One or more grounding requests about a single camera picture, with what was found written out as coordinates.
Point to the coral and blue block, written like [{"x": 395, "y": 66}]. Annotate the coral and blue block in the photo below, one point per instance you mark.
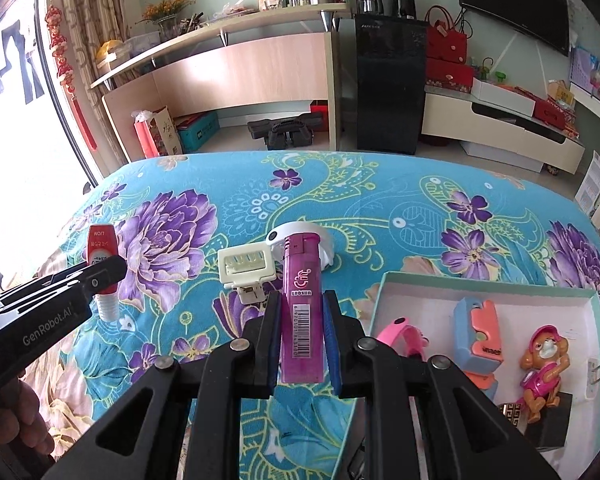
[
  {"x": 482, "y": 384},
  {"x": 485, "y": 340}
]

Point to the red flat box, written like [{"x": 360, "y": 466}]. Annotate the red flat box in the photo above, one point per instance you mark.
[{"x": 555, "y": 112}]

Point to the person's left hand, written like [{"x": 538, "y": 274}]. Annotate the person's left hand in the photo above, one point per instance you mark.
[{"x": 27, "y": 415}]

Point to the black water dispenser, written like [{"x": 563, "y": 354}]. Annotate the black water dispenser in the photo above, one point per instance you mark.
[{"x": 390, "y": 85}]

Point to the red squeeze bottle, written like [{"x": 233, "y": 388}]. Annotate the red squeeze bottle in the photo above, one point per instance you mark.
[{"x": 102, "y": 240}]

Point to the cream plastic clip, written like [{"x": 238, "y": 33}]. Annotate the cream plastic clip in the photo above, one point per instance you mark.
[{"x": 227, "y": 275}]

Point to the steel kettle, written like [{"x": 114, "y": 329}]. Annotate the steel kettle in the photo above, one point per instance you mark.
[{"x": 367, "y": 4}]

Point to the black stepper machine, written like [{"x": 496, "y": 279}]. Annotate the black stepper machine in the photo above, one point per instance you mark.
[{"x": 285, "y": 132}]

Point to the purple lighter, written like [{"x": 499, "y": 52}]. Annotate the purple lighter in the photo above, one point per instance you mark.
[{"x": 302, "y": 310}]

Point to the black gold patterned lighter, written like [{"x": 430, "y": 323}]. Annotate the black gold patterned lighter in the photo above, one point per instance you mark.
[{"x": 510, "y": 412}]

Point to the white wristband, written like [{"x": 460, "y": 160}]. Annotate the white wristband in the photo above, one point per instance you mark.
[{"x": 325, "y": 250}]

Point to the red hanging ornament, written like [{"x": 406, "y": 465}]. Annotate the red hanging ornament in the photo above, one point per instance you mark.
[{"x": 60, "y": 60}]

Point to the red gift bag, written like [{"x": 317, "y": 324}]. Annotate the red gift bag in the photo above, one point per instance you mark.
[{"x": 445, "y": 42}]

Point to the red paper bag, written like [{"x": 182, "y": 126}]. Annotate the red paper bag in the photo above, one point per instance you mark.
[{"x": 144, "y": 137}]

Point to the pink wristband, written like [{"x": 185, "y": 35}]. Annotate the pink wristband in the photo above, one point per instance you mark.
[{"x": 397, "y": 332}]

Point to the white flat box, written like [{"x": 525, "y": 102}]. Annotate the white flat box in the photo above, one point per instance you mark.
[{"x": 500, "y": 97}]

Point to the teal storage box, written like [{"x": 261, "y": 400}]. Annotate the teal storage box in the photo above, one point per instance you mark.
[{"x": 197, "y": 132}]

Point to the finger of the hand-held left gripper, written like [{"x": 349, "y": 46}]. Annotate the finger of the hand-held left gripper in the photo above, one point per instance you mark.
[
  {"x": 105, "y": 275},
  {"x": 55, "y": 277}
]

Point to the toy dog figure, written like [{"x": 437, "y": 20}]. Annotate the toy dog figure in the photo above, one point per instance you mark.
[{"x": 542, "y": 380}]

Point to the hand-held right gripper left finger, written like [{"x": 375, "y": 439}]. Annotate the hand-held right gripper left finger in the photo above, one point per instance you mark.
[{"x": 275, "y": 345}]

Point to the white charger plug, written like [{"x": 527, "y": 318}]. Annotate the white charger plug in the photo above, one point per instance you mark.
[{"x": 592, "y": 385}]

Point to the shallow green-rimmed white box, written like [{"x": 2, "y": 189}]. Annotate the shallow green-rimmed white box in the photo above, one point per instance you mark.
[{"x": 430, "y": 305}]

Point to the beige paper bag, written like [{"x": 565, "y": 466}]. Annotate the beige paper bag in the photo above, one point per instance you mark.
[{"x": 169, "y": 132}]

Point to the black kettle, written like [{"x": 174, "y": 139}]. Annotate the black kettle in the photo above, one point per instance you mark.
[{"x": 404, "y": 5}]

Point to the beige patterned curtain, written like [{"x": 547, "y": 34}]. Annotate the beige patterned curtain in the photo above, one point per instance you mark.
[{"x": 95, "y": 10}]

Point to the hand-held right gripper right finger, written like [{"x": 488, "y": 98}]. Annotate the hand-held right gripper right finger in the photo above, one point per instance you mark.
[{"x": 330, "y": 345}]

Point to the wall-mounted television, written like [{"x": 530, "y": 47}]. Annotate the wall-mounted television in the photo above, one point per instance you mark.
[{"x": 510, "y": 5}]

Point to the long wooden shelf unit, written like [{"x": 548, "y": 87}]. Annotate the long wooden shelf unit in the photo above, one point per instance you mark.
[{"x": 240, "y": 70}]

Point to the white television cabinet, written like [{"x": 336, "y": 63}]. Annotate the white television cabinet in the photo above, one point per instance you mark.
[{"x": 480, "y": 115}]

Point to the red gift box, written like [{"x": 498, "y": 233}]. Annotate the red gift box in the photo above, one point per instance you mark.
[{"x": 447, "y": 74}]

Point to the small red box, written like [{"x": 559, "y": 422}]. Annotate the small red box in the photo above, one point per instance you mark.
[{"x": 320, "y": 116}]

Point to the floral teal blanket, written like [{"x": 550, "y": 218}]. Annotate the floral teal blanket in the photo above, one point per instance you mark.
[{"x": 205, "y": 185}]

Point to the black charger cube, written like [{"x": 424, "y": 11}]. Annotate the black charger cube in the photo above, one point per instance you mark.
[{"x": 555, "y": 430}]

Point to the white standing calendar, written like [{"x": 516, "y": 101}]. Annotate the white standing calendar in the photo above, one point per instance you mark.
[{"x": 595, "y": 182}]

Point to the vase of yellow flowers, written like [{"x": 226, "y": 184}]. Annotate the vase of yellow flowers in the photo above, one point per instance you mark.
[{"x": 167, "y": 7}]

